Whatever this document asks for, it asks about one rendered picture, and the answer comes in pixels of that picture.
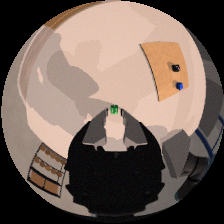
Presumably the blue die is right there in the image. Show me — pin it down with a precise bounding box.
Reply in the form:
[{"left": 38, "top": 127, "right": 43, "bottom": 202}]
[{"left": 176, "top": 82, "right": 183, "bottom": 90}]

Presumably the orange flat mat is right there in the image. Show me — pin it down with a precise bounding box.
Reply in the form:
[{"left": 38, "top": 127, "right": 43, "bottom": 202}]
[{"left": 140, "top": 42, "right": 189, "bottom": 102}]

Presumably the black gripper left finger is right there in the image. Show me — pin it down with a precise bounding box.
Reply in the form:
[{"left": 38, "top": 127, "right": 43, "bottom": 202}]
[{"left": 64, "top": 108, "right": 108, "bottom": 171}]

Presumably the small black die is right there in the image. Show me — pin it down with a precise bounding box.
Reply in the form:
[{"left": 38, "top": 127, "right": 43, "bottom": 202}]
[{"left": 172, "top": 64, "right": 180, "bottom": 72}]

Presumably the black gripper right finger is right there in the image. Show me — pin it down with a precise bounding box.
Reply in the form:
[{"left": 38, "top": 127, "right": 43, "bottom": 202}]
[{"left": 120, "top": 108, "right": 165, "bottom": 170}]

